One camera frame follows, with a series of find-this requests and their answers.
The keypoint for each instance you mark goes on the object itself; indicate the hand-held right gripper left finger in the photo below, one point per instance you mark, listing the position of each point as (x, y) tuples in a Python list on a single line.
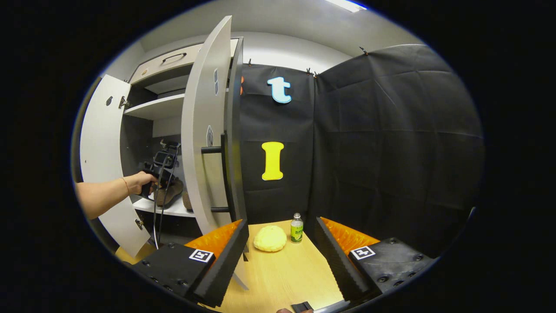
[(226, 265)]

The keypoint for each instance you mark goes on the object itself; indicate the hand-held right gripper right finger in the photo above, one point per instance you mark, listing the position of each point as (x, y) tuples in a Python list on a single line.
[(339, 265)]

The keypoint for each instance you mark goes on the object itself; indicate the white shoe cabinet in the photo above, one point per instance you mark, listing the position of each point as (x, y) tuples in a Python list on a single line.
[(156, 106)]

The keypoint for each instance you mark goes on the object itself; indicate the white cabinet door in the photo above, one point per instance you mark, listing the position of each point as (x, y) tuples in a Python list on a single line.
[(200, 108), (100, 130)]

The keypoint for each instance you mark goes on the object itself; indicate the beige cabinet drawer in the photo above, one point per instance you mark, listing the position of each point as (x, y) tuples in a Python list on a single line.
[(186, 61)]

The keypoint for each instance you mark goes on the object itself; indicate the yellow round sponge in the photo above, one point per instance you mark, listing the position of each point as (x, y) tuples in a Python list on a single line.
[(270, 239)]

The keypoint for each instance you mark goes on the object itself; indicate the green label clear bottle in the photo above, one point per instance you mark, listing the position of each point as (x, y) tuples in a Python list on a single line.
[(296, 230)]

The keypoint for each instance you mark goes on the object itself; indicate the black backdrop cloth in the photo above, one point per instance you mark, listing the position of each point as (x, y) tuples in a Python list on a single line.
[(391, 130)]

